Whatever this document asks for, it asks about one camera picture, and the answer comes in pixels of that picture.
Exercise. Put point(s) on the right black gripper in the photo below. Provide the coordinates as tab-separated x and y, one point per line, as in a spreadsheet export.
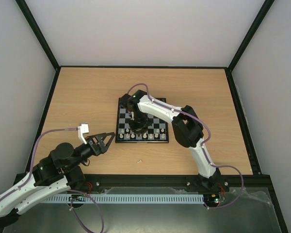
139	124

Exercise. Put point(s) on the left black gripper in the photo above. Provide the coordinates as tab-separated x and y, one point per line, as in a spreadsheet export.
101	138

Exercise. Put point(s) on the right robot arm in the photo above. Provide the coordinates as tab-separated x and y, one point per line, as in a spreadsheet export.
187	128

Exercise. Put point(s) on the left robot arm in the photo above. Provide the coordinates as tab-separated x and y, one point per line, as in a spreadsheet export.
58	172

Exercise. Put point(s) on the black pieces row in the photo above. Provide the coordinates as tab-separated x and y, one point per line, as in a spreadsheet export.
160	100

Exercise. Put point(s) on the left electronics board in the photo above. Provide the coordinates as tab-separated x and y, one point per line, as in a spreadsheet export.
78	198

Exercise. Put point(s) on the electronics board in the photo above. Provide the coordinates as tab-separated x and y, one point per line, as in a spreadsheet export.
216	198
78	198

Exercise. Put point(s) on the right electronics board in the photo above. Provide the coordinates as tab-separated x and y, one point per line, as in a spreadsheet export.
216	198

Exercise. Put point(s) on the black and grey chessboard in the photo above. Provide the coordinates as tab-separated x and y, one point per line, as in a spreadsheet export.
123	118

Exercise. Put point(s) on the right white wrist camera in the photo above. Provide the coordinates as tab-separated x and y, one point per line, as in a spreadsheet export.
124	100

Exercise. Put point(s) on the black frame rail front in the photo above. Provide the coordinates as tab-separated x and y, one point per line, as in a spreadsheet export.
190	183

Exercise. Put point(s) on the white slotted cable duct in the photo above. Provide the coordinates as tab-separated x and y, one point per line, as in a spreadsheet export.
132	199

